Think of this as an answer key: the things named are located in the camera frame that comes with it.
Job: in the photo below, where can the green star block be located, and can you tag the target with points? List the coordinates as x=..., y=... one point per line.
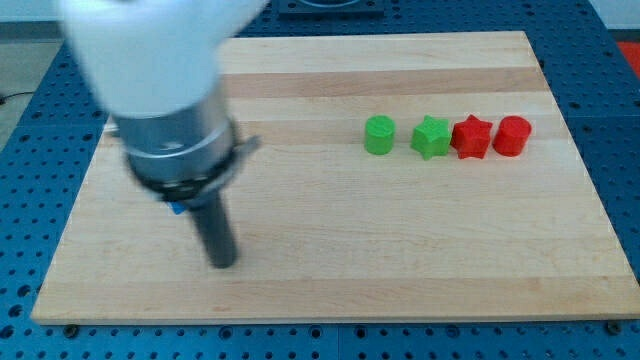
x=431, y=137

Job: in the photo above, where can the red cylinder block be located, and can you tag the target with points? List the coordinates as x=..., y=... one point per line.
x=512, y=136

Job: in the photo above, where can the green cylinder block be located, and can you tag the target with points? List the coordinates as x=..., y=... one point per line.
x=379, y=135

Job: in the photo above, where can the light wooden board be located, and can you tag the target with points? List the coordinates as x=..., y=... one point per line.
x=328, y=232

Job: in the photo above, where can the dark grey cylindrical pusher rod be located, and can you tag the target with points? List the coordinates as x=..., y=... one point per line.
x=214, y=229

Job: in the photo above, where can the blue cube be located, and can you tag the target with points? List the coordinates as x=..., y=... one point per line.
x=177, y=207

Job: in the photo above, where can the red star block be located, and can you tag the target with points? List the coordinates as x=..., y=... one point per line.
x=471, y=137

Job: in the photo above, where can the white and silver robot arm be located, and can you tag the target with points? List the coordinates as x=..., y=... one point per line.
x=152, y=64

